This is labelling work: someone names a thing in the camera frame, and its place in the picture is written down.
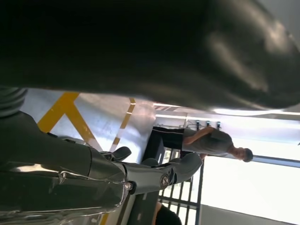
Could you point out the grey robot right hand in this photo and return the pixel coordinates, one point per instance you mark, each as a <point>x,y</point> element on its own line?
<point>58,174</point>

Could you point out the black window frame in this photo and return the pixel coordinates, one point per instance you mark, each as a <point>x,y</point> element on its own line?
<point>197,192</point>

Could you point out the person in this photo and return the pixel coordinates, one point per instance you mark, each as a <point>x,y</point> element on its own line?
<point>167,217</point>
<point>211,139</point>

